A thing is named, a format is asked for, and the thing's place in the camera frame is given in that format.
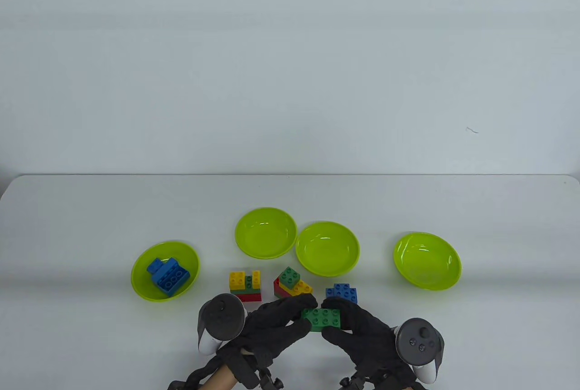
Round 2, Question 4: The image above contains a person's right hand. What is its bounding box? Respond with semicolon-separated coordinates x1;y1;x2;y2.
320;296;416;382

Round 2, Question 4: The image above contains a long blue toy brick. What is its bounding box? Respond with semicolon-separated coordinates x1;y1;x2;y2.
325;289;358;304
152;258;191;297

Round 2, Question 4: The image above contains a person's left hand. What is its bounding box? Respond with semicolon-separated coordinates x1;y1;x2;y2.
217;293;319;380

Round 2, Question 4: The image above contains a lime green plastic bowl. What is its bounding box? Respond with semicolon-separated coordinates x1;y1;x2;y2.
393;232;462;291
130;240;200;303
235;207;298;259
295;221;361;278

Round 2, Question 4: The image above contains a long yellow toy brick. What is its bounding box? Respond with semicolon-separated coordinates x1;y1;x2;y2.
281;280;313;296

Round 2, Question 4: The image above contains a black cable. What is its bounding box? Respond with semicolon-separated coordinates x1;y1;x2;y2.
167;356;227;390

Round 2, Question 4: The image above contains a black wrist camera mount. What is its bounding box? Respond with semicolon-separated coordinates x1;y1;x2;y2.
238;349;284;390
339;365;390;390

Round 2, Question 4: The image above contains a long green toy brick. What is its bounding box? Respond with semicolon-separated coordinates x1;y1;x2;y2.
230;274;262;295
301;308;343;332

